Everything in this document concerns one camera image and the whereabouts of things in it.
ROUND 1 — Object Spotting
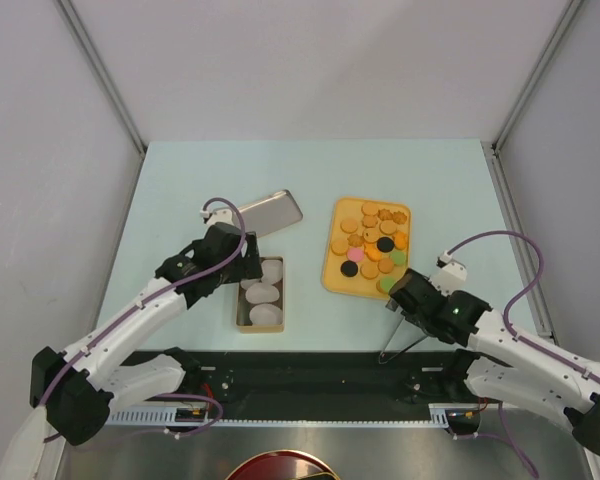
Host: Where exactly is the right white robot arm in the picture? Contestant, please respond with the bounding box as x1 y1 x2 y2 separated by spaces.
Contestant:
388 269 600 456

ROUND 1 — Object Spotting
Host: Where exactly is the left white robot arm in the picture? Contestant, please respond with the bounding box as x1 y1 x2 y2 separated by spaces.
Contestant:
0 222 262 479

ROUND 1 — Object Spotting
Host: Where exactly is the yellow cookie tin box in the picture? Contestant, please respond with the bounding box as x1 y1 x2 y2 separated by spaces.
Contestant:
235 256 285 334

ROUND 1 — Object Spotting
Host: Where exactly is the white paper cupcake liner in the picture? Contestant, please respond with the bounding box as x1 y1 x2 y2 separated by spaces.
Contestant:
249 303 283 326

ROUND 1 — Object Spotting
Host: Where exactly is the silver tin lid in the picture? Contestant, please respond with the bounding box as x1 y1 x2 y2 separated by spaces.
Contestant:
238 189 303 238

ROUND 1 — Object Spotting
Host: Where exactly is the green sandwich cookie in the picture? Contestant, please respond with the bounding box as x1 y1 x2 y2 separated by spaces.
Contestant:
376 276 396 294

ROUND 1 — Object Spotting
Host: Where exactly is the tan round biscuit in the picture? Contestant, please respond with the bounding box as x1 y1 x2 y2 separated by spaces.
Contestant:
330 238 349 256

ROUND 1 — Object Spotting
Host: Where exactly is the orange round cookie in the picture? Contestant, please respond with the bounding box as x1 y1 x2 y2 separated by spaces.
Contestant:
360 262 379 280

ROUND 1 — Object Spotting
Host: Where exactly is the black sandwich cookie on tray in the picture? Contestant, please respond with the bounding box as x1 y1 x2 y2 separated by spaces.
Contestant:
376 236 395 253

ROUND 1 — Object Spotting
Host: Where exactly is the pink round cookie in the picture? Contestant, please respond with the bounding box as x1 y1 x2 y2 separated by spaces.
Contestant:
347 247 365 263

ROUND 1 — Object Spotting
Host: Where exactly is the yellow cookie tray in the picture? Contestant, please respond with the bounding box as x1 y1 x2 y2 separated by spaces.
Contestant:
322 197 412 300

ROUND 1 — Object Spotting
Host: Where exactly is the dark red round object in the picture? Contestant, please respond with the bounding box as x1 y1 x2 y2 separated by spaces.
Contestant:
226 450 340 480

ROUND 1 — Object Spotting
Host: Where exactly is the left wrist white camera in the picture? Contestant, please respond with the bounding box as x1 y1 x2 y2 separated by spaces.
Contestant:
200 207 235 226

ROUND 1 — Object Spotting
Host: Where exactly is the wrist white camera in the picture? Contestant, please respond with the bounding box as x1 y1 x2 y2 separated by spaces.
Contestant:
431 251 468 295
200 207 235 226

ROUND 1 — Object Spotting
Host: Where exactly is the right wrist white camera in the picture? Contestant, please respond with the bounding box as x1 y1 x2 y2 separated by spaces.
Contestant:
431 251 468 295

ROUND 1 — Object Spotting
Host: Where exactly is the white cable duct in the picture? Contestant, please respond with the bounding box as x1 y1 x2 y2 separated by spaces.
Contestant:
106 403 478 429

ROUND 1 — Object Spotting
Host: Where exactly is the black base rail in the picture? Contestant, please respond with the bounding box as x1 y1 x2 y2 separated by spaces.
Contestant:
169 348 484 419

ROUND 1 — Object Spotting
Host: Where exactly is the right aluminium frame post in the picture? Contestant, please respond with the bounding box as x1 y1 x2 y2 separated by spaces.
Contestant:
494 0 586 151

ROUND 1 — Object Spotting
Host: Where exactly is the aluminium frame post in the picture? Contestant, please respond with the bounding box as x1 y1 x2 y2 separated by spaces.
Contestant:
53 0 148 158
494 0 586 151

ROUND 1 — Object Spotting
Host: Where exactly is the left aluminium frame post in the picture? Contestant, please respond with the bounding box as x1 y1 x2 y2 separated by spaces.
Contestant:
53 0 148 158

